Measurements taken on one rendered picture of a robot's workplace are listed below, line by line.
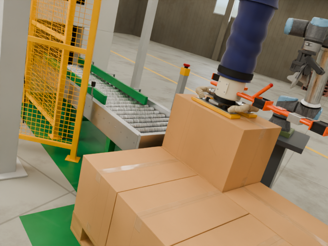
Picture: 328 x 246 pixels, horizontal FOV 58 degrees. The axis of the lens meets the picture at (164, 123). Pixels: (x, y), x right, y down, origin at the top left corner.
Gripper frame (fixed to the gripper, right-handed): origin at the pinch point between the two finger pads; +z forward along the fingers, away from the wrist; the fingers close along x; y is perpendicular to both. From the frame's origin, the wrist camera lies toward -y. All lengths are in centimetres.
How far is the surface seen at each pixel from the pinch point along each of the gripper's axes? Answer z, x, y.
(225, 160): 49, 21, 15
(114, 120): 64, 36, 111
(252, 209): 67, 16, -9
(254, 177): 63, -10, 9
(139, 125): 67, 14, 107
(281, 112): 14.0, 3.4, 2.2
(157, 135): 62, 20, 75
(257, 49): -14.5, 1.9, 30.8
